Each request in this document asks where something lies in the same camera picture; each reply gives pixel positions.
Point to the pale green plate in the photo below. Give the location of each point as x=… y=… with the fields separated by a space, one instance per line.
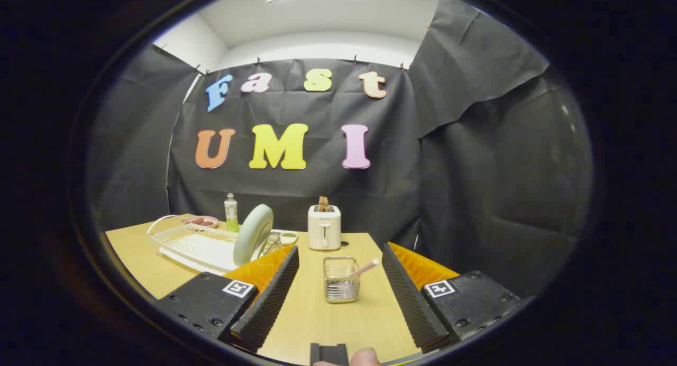
x=254 y=234

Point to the white divided bean tray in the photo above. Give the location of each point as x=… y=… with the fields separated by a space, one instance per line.
x=288 y=238

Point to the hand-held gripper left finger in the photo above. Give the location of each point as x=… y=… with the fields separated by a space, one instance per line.
x=270 y=297

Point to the white drain tray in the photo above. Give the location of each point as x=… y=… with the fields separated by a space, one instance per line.
x=209 y=249

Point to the black backdrop cloth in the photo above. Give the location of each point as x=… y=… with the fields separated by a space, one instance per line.
x=317 y=197

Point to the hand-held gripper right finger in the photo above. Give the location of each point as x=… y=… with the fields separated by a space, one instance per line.
x=410 y=297

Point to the pink oval dish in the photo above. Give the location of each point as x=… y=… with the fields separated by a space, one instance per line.
x=210 y=221

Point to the green drink bottle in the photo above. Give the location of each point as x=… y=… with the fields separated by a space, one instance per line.
x=231 y=212

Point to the cream toaster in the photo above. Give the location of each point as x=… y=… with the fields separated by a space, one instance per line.
x=324 y=228

